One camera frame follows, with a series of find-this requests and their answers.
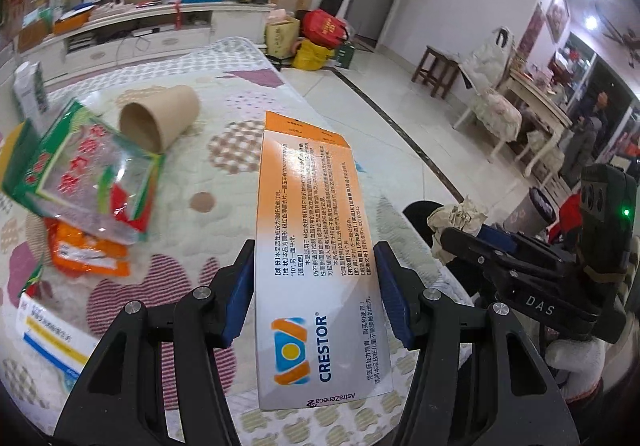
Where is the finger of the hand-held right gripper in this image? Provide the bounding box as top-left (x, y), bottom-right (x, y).
top-left (440, 226), bottom-right (581, 297)
top-left (475, 223), bottom-right (581, 269)

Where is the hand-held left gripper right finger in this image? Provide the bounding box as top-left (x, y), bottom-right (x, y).
top-left (375, 241), bottom-right (586, 446)

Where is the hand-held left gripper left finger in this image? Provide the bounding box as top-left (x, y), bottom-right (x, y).
top-left (52, 239), bottom-right (258, 446)

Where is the paper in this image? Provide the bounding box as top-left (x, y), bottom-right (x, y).
top-left (427, 195), bottom-right (490, 267)

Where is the black trash bin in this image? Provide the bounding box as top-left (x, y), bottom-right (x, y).
top-left (402, 200), bottom-right (451, 272)

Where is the orange white medicine box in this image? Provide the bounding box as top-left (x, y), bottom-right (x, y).
top-left (254, 110), bottom-right (393, 412)

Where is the orange packet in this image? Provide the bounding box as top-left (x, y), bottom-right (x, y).
top-left (45, 219), bottom-right (132, 277)

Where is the brown paper cup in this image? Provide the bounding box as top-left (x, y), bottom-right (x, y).
top-left (118, 85), bottom-right (201, 154)

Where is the white blue yellow medicine box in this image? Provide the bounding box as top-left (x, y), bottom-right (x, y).
top-left (15, 293), bottom-right (101, 377)

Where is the green snack bag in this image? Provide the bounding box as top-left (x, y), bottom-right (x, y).
top-left (2, 99), bottom-right (166, 244)

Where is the person's right hand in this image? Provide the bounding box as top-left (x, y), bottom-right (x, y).
top-left (545, 336), bottom-right (608, 399)

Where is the red jacket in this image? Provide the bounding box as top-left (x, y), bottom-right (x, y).
top-left (555, 193), bottom-right (583, 242)

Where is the floral waste bin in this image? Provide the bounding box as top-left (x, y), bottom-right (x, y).
top-left (510, 186), bottom-right (558, 239)

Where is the white cushioned chair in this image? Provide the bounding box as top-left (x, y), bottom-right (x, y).
top-left (515, 129), bottom-right (566, 187)

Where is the white side table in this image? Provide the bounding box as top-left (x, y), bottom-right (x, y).
top-left (500, 71), bottom-right (573, 177)

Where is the white jacket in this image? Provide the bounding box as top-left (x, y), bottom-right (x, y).
top-left (465, 29), bottom-right (516, 92)

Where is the wooden stool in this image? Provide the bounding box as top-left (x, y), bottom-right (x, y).
top-left (411, 45), bottom-right (461, 100)

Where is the ceiling fan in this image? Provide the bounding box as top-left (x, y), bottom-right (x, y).
top-left (595, 16), bottom-right (640, 60)

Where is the yellow bag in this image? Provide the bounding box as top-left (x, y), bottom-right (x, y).
top-left (292, 40), bottom-right (335, 71)

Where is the beige paper bag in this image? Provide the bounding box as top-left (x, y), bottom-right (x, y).
top-left (265, 19), bottom-right (301, 60)

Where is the white TV cabinet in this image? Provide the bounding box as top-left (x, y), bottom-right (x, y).
top-left (20, 1), bottom-right (278, 77)

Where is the red bag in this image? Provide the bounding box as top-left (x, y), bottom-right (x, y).
top-left (300, 9), bottom-right (349, 47)

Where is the green white carton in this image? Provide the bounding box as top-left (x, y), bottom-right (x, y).
top-left (12, 61), bottom-right (51, 122)

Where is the red wall poster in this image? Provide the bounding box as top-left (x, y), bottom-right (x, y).
top-left (522, 4), bottom-right (546, 57)

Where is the framed wall painting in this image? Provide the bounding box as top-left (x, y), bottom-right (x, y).
top-left (546, 0), bottom-right (571, 44)

